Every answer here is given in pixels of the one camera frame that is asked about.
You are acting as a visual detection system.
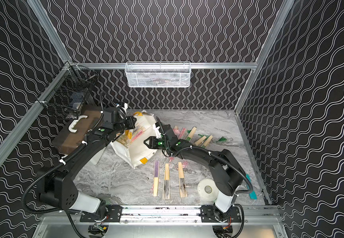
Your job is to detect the pink folding fan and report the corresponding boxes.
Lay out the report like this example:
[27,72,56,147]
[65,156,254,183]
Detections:
[173,126,180,136]
[178,128,187,139]

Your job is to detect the purple folding fan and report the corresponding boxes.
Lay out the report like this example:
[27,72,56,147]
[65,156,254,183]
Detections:
[153,160,160,197]

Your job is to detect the green folding fan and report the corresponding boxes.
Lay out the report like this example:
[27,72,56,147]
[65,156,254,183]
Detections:
[186,127,197,141]
[193,136,207,146]
[201,135,227,148]

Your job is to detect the pink folding fans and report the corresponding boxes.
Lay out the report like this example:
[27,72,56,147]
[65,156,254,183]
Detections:
[130,126,146,143]

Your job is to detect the white tote bag yellow handles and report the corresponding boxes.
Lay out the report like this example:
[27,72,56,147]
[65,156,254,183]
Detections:
[110,110,156,169]

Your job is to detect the beige folding fan long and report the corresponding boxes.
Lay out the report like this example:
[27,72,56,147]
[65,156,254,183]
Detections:
[178,162,187,198]

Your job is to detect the beige folding fan dark print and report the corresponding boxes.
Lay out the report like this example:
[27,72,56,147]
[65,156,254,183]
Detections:
[163,163,171,200]

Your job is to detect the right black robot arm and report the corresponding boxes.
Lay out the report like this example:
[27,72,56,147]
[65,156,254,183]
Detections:
[144,122,254,222]

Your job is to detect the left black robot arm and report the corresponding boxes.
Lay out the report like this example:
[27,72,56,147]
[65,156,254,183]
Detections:
[21,107,137,220]

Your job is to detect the white storage box brown lid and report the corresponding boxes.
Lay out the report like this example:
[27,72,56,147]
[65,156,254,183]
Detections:
[52,105,101,155]

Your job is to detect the white tape roll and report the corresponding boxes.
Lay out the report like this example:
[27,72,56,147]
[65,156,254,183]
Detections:
[197,178,219,202]

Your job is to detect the teal flat stick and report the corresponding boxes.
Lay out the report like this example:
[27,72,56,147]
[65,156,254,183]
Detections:
[246,174,257,200]

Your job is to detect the black wire basket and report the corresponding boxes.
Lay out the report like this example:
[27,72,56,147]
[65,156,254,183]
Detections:
[37,61,98,121]

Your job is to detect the white wire mesh basket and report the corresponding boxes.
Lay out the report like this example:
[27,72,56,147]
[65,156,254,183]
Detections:
[125,61,192,88]

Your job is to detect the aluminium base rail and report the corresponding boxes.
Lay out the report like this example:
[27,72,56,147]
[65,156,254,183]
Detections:
[33,205,288,238]

